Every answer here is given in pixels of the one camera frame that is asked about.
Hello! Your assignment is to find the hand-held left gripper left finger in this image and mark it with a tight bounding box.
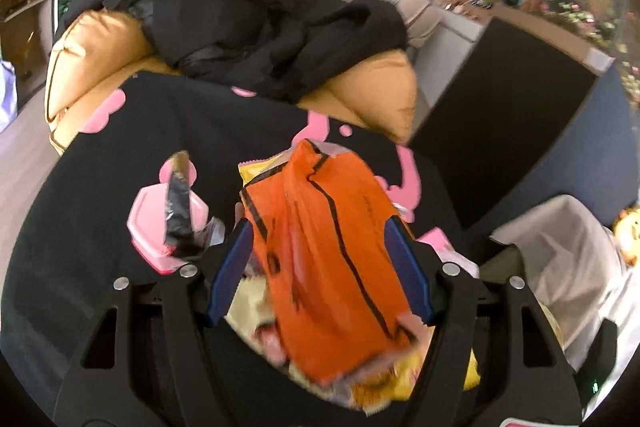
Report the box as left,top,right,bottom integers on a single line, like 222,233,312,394
52,217,256,427

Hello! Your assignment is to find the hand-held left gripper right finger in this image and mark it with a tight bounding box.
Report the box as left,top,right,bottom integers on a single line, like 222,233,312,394
382,214,583,427

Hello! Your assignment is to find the orange snack packet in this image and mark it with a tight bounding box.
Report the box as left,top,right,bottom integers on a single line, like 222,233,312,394
239,139,426,385

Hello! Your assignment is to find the yellow snack packet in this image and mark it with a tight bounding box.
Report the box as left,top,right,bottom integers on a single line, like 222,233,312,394
225,154,481,413

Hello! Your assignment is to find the black plastic wrapper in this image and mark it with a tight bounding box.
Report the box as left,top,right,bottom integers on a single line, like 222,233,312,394
162,151,226,258

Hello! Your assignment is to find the pink lidded box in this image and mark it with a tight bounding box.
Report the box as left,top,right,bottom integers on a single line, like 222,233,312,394
126,184,211,275

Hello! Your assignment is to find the grey cloth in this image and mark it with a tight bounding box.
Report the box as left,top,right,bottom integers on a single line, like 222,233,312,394
490,194,640,373

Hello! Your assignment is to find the yellow emoji plush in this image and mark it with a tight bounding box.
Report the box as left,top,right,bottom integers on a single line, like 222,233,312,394
612,207,640,265

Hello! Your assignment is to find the black pink printed tablecloth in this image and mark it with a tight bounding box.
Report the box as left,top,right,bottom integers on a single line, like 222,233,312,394
0,72,481,427

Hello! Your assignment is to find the dark blue cabinet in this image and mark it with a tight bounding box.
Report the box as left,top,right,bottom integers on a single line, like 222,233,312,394
407,17,640,253

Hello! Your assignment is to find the beige chair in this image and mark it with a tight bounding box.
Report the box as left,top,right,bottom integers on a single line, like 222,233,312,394
400,0,443,48

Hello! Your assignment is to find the black jacket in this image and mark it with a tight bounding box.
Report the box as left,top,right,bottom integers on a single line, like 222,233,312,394
65,0,408,102

